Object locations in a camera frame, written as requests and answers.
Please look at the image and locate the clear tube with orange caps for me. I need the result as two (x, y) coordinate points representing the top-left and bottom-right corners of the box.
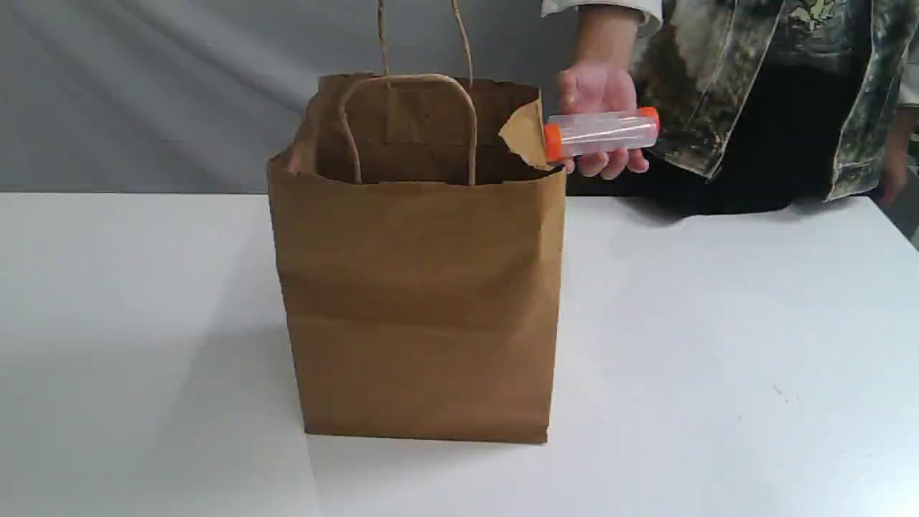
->
(543, 107), (660, 163)

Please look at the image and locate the person's right hand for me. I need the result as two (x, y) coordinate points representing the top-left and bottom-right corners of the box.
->
(555, 60), (650, 180)

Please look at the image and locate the person in camouflage jacket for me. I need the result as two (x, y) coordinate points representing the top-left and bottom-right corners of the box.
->
(541, 1), (918, 215)

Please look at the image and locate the brown paper bag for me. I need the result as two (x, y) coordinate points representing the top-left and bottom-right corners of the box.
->
(266, 0), (567, 444)

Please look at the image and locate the person's right forearm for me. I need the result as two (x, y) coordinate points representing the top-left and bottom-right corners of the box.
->
(572, 4), (645, 70)

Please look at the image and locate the person's left hand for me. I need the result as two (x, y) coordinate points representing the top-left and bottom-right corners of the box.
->
(877, 131), (910, 207)

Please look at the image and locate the grey backdrop cloth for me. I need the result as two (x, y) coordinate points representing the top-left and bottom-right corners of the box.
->
(0, 0), (579, 195)

